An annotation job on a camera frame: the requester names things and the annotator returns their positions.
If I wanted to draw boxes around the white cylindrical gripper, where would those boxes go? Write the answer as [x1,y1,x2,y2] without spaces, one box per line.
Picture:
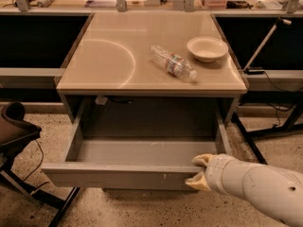
[185,153,250,197]

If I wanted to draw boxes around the grey top drawer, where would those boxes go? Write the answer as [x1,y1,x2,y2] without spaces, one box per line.
[43,97,230,191]

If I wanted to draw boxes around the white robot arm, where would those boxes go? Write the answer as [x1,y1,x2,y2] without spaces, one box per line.
[186,154,303,227]

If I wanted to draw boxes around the black rolling stand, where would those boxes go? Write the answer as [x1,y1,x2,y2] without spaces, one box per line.
[232,102,303,164]

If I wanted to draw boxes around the clear plastic water bottle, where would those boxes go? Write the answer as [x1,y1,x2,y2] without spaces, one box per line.
[150,44,197,82]

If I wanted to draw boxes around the white pole with black base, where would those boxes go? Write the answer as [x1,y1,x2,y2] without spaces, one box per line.
[242,17,292,74]

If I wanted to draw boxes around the white bowl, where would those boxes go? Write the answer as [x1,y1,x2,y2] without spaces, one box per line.
[187,37,228,62]

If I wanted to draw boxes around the black device on shelf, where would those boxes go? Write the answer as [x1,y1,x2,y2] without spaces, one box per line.
[226,0,253,9]

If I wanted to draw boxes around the black chair with stand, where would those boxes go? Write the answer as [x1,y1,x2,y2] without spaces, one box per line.
[0,101,81,227]

